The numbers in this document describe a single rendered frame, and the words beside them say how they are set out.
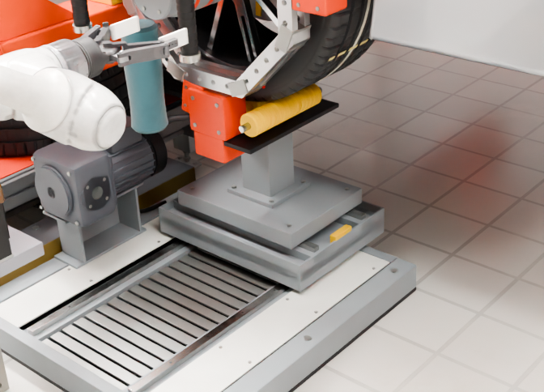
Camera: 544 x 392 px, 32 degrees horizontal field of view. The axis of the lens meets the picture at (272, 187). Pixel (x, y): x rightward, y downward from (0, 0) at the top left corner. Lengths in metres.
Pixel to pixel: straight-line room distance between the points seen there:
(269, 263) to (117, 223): 0.54
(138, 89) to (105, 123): 0.75
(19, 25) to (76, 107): 0.95
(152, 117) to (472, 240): 1.01
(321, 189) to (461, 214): 0.53
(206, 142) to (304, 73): 0.33
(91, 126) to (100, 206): 0.94
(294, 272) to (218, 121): 0.41
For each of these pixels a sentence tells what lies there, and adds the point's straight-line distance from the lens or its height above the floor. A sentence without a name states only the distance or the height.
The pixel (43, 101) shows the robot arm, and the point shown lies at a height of 0.87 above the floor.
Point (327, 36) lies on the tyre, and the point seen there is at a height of 0.74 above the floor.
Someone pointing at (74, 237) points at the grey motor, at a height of 0.16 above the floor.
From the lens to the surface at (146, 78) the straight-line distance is 2.21.
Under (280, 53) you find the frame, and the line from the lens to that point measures 2.04.
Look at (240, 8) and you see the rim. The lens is 2.23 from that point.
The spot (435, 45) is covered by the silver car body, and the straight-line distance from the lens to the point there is 1.92.
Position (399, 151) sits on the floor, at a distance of 3.22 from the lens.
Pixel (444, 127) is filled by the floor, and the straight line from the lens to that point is 3.41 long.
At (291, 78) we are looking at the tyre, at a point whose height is 0.62.
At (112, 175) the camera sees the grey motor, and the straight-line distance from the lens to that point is 2.42.
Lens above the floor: 1.40
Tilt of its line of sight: 28 degrees down
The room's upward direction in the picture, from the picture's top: 3 degrees counter-clockwise
